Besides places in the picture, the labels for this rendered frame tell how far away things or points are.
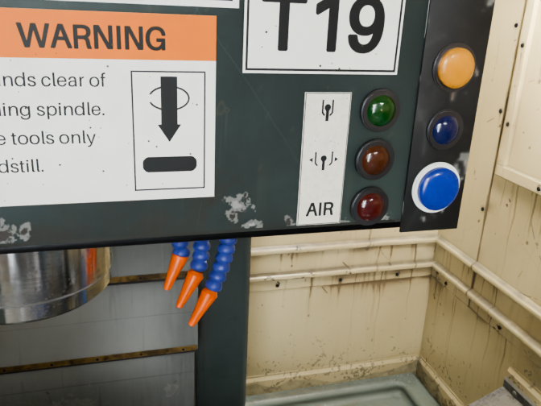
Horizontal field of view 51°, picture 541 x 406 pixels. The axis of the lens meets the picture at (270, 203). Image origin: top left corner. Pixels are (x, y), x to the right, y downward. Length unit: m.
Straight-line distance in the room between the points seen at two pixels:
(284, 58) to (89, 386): 0.95
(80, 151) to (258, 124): 0.10
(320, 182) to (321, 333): 1.40
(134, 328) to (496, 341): 0.92
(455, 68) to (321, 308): 1.37
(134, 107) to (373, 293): 1.47
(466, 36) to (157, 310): 0.85
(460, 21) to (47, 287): 0.38
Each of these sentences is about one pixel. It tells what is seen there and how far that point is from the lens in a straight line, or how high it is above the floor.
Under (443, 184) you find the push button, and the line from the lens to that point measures 0.40.
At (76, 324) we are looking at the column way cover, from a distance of 1.12.
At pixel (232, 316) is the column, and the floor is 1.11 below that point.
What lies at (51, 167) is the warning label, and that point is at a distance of 0.34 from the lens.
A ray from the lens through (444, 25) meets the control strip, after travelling 0.38.
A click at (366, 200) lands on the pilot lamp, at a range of 0.38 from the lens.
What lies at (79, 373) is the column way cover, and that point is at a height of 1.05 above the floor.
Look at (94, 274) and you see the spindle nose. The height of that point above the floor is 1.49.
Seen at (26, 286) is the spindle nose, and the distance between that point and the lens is 0.51.
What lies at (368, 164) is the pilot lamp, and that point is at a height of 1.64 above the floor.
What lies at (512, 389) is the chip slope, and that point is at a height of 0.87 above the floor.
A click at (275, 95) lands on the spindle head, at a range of 0.34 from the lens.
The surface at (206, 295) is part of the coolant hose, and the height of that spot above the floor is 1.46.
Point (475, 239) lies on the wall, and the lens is 1.60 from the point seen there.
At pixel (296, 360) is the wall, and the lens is 1.77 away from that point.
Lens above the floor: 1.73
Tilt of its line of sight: 20 degrees down
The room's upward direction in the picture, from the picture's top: 3 degrees clockwise
